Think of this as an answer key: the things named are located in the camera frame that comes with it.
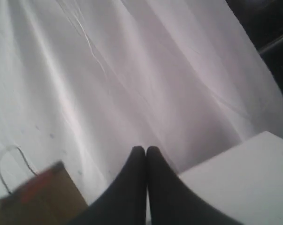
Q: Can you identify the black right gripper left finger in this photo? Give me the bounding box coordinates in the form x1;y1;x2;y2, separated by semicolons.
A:
68;146;147;225

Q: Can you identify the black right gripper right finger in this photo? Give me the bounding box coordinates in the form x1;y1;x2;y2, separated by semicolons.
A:
146;146;237;225

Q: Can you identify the brown paper bag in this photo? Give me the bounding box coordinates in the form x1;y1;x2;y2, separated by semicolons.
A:
0;145;89;225

